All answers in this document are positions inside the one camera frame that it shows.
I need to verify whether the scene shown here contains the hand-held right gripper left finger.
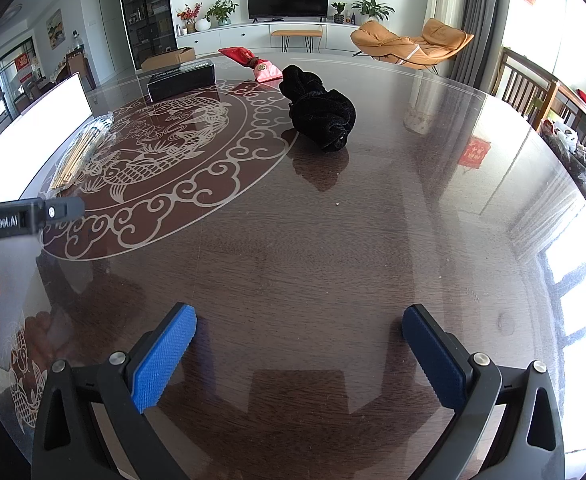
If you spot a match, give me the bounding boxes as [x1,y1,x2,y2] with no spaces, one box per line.
[32,302,197,480]

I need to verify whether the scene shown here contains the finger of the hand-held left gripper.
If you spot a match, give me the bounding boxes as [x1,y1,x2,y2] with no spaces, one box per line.
[37,196,86,235]

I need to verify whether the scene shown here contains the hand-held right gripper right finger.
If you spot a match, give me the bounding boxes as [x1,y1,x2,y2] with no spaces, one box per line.
[402,304,566,480]

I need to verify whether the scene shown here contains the bag of cotton swabs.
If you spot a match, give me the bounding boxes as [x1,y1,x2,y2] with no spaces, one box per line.
[48,115,114,193]

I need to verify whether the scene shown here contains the large black velvet scrunchie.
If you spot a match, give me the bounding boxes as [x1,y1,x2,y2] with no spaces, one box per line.
[290,87,356,152]

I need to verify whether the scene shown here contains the dark wooden glass-topped desktop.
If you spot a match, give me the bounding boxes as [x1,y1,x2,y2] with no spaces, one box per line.
[0,50,586,480]

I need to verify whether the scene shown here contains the black rectangular box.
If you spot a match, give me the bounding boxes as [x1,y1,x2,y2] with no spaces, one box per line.
[147,58,216,102]

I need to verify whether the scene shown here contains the cardboard box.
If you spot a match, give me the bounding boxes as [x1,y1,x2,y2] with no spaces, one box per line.
[140,46,196,72]

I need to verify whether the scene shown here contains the dark glass display cabinet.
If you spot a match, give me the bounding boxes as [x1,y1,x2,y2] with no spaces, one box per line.
[117,0,176,71]

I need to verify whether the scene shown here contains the red flowers in vase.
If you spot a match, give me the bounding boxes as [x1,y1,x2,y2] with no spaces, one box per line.
[177,3,203,33]

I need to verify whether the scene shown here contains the white television cabinet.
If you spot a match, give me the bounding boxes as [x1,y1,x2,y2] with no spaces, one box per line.
[175,22,361,58]

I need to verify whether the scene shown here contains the red and pink pouch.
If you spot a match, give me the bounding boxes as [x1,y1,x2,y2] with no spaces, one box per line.
[218,46,286,83]

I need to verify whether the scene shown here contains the cluttered sideboard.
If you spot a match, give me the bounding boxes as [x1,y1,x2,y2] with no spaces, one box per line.
[538,90,586,221]

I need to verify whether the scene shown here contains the green leafy potted plant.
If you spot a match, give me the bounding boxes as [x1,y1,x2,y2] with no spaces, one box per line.
[206,0,240,27]

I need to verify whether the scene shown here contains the wooden slatted chair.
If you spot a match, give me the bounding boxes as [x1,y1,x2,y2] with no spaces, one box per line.
[493,46,561,131]

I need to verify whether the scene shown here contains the wooden bench with metal legs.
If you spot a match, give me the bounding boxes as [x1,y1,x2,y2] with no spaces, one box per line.
[271,29,323,53]

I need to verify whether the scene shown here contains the orange lounge chair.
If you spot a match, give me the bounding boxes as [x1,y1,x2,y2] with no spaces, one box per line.
[350,18,475,72]

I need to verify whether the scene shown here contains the grey curtain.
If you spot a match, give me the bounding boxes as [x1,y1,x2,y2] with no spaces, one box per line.
[458,0,514,96]

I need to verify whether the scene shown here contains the large broad-leaf potted plant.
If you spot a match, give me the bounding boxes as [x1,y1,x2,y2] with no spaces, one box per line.
[351,0,395,23]

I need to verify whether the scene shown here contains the framed wall painting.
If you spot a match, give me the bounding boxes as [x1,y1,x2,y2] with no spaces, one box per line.
[46,8,66,50]

